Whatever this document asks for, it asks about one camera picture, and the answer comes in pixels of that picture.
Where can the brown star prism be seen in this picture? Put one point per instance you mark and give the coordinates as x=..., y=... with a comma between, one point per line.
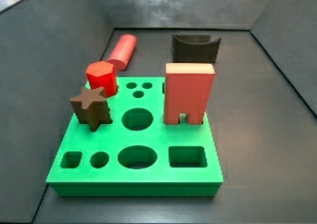
x=91, y=107

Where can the black cradle fixture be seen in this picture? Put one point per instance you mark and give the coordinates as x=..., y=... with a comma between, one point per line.
x=194, y=49

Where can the red hexagonal prism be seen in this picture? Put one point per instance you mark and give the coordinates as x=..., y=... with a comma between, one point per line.
x=100, y=75

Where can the red oval cylinder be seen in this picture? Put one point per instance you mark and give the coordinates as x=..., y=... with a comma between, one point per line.
x=122, y=52

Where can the red arch block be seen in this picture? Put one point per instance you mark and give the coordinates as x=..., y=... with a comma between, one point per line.
x=187, y=87

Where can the green shape sorter board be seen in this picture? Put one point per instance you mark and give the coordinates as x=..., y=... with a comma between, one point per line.
x=136, y=156

